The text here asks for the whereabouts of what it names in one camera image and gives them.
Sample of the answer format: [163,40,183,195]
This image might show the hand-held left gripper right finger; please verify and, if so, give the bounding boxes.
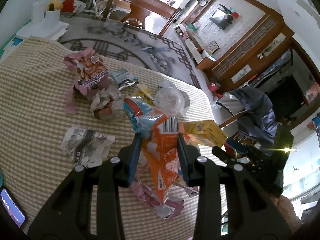
[177,133,293,240]

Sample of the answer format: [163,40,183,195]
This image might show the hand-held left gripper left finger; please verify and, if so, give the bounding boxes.
[27,134,143,240]

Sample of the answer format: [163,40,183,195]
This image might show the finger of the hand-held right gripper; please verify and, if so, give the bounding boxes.
[246,145,273,168]
[212,146,262,180]

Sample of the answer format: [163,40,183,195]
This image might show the orange blue snack wrapper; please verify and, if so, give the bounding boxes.
[124,96,185,204]

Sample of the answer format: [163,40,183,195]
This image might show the yellow box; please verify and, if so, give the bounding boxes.
[182,120,228,148]

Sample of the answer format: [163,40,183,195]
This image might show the pink snack bag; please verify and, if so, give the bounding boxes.
[63,50,112,115]

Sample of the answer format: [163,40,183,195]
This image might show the person's right forearm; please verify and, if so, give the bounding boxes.
[271,194,302,233]

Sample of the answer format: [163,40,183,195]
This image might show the wooden chair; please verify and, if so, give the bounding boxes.
[220,110,258,150]

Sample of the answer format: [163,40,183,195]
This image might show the pink silver crumpled wrapper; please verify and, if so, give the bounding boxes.
[131,181,184,222]

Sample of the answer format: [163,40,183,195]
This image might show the blue grey jacket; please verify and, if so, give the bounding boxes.
[216,86,278,145]

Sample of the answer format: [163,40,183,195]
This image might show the clear plastic bottle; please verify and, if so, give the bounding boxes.
[155,79,191,117]

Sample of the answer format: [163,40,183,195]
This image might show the crumpled brown white paper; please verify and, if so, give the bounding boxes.
[90,84,125,123]

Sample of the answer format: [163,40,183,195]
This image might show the yellow white carton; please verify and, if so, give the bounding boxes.
[135,84,157,105]

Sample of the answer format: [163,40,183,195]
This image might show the small red toy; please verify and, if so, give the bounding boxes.
[209,81,222,93]

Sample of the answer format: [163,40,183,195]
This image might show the silver blue wrapper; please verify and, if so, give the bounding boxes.
[111,69,139,90]

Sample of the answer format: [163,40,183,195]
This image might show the white low cabinet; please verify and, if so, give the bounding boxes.
[175,24,215,65]

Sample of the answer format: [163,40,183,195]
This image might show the grey patterned rug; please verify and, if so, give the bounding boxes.
[59,15,203,89]

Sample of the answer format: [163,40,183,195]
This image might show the black smartphone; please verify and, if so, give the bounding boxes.
[0,186,27,228]

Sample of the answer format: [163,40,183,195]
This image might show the white foam box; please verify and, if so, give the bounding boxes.
[15,1,69,42]

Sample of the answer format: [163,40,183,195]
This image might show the red object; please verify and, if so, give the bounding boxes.
[61,0,75,12]

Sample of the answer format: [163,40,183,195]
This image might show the yellow plush toy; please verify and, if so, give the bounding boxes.
[46,1,63,12]

